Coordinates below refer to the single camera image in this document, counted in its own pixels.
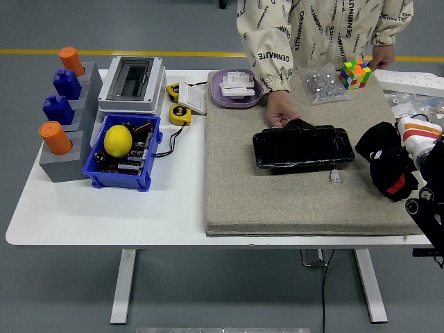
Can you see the person's left hand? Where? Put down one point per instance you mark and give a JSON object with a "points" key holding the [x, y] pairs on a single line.
{"points": [[383, 56]]}

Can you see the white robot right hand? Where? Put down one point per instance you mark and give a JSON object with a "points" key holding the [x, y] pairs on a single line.
{"points": [[421, 135]]}

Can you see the person's right hand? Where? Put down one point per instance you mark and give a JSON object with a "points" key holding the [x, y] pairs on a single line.
{"points": [[281, 109]]}

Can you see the black rag red tag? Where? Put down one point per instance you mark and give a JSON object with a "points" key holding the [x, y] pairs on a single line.
{"points": [[381, 173]]}

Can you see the white switch plate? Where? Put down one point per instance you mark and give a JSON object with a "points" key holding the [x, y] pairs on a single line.
{"points": [[191, 98]]}

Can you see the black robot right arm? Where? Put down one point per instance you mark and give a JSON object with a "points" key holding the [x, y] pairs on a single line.
{"points": [[435, 163]]}

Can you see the grey circuit breaker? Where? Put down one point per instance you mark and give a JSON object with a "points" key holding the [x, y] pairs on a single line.
{"points": [[438, 118]]}

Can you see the colourful puzzle cube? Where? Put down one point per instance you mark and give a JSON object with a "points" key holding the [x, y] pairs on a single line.
{"points": [[354, 74]]}

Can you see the clear bags of washers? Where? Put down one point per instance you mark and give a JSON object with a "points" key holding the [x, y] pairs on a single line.
{"points": [[409, 102]]}

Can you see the white power strip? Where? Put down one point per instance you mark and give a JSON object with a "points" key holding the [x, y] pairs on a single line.
{"points": [[409, 81]]}

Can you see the clear bag metal nuts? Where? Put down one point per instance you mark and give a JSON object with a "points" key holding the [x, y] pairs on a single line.
{"points": [[322, 86]]}

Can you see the person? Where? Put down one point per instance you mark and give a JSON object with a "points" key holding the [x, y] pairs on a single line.
{"points": [[326, 31]]}

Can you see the purple tray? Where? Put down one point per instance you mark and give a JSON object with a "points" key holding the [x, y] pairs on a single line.
{"points": [[219, 98]]}

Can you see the white plug connector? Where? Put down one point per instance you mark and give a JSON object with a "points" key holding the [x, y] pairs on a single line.
{"points": [[334, 178]]}

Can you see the beige mat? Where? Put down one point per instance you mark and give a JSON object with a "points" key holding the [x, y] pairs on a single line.
{"points": [[277, 204]]}

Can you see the yellow tape measure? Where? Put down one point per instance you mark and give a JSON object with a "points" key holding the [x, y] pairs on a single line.
{"points": [[171, 91], [179, 114]]}

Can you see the black chair wheel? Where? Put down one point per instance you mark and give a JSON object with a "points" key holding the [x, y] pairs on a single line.
{"points": [[223, 3]]}

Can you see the brown cylinder capacitor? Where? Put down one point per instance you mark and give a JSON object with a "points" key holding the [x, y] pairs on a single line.
{"points": [[142, 126]]}

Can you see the dark circuit board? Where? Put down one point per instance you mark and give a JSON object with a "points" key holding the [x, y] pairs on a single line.
{"points": [[133, 156]]}

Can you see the white table leg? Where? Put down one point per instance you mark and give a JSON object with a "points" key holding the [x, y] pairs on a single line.
{"points": [[121, 291], [369, 288]]}

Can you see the yellow lemon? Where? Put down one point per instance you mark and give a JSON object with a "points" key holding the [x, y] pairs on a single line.
{"points": [[118, 141]]}

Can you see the blue plastic bin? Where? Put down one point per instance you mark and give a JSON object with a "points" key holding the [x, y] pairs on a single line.
{"points": [[116, 180]]}

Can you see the black round capacitor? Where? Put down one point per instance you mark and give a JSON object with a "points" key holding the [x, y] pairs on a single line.
{"points": [[100, 157]]}

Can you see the orange cylinder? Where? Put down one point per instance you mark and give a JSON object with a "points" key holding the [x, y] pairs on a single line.
{"points": [[55, 138], [71, 60]]}

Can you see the blue block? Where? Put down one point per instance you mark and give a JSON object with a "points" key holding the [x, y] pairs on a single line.
{"points": [[58, 109], [66, 84]]}

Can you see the grey stepped holder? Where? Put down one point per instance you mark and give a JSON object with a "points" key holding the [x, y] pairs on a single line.
{"points": [[62, 168]]}

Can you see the white switch parts stack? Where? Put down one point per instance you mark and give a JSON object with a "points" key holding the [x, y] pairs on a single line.
{"points": [[237, 86]]}

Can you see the metal floor bracket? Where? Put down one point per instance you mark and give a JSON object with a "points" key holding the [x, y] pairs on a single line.
{"points": [[314, 258]]}

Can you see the grey white enclosure box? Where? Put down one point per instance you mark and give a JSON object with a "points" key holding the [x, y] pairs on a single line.
{"points": [[114, 107]]}

